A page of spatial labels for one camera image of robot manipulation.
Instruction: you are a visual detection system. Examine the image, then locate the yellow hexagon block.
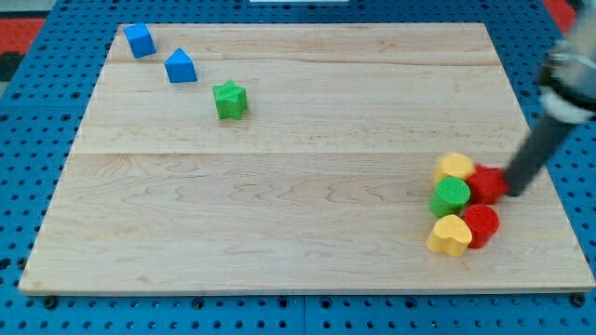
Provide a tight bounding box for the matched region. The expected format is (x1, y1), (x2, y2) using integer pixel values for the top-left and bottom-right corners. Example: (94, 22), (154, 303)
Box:
(432, 152), (476, 185)

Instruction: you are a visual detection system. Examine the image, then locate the red star block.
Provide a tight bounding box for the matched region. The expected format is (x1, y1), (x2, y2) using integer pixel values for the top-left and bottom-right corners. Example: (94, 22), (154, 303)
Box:
(465, 164), (509, 205)

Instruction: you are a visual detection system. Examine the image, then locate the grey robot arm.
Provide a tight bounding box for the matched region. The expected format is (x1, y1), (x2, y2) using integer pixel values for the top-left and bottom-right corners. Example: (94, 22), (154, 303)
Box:
(539, 0), (595, 125)

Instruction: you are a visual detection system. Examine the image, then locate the wooden board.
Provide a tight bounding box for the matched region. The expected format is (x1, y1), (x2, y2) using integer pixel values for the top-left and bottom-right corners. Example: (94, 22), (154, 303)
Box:
(19, 23), (595, 296)

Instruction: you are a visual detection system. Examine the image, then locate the green star block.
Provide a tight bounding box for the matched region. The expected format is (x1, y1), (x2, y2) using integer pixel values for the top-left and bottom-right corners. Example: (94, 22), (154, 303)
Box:
(212, 80), (248, 120)

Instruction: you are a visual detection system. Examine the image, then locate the green cylinder block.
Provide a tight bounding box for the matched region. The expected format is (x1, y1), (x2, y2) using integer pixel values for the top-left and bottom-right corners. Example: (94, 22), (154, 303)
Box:
(428, 177), (471, 218)

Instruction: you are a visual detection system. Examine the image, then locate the blue pentagon block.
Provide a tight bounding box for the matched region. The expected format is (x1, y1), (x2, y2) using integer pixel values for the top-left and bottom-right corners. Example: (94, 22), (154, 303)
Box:
(164, 47), (197, 84)

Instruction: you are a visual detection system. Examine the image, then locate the yellow heart block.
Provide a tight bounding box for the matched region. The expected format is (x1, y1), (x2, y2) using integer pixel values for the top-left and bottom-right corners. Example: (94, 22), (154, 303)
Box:
(426, 214), (472, 257)

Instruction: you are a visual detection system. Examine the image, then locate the red cylinder block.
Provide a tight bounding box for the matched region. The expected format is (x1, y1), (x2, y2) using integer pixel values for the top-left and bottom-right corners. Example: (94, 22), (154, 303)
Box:
(462, 205), (500, 248)

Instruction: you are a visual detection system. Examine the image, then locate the blue cube block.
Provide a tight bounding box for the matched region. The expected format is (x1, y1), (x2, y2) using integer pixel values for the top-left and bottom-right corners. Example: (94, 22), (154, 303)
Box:
(124, 22), (156, 59)

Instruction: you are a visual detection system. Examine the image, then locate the black pusher rod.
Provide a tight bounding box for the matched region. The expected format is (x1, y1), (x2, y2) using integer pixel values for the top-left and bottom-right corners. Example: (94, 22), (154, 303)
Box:
(504, 114), (576, 197)

